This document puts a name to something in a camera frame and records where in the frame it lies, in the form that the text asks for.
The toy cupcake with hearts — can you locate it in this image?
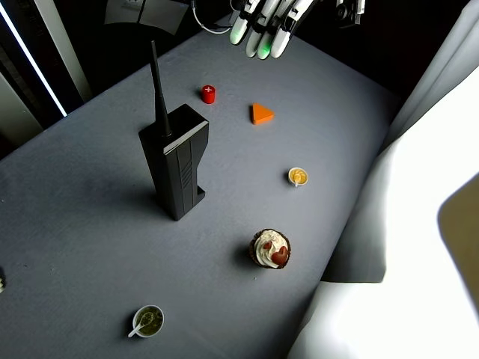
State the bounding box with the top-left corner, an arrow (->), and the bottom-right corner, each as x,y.
248,228 -> 292,270

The white cable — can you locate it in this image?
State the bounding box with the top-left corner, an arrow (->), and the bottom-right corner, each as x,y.
191,0 -> 235,35

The white light strip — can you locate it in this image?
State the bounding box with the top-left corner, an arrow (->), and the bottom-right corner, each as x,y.
0,3 -> 68,117

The white post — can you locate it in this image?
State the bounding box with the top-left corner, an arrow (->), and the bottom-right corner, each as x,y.
32,0 -> 94,102

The pale grey sheet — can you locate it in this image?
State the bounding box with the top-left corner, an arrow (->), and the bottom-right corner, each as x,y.
103,0 -> 188,37

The black brick phone with antenna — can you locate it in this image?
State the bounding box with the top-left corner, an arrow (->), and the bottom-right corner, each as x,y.
138,40 -> 210,222

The brown board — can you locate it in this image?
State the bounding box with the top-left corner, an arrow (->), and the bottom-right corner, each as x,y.
437,174 -> 479,311

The white bowl green soup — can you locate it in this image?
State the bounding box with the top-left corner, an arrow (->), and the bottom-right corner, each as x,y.
132,304 -> 165,339

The small white cup yellow drink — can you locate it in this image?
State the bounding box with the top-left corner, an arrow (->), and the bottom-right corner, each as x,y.
287,166 -> 310,188

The white curtain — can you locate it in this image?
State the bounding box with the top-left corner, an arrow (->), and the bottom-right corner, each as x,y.
286,0 -> 479,359

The small white spoon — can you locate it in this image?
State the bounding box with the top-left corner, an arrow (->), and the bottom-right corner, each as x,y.
127,312 -> 155,339

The pale grey panel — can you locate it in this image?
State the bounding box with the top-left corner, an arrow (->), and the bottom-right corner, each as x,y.
0,70 -> 45,149

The orange triangle block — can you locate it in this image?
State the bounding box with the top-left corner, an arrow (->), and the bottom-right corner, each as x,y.
249,102 -> 276,126

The grey table cloth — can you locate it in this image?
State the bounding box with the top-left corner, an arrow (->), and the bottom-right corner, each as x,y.
0,16 -> 404,359

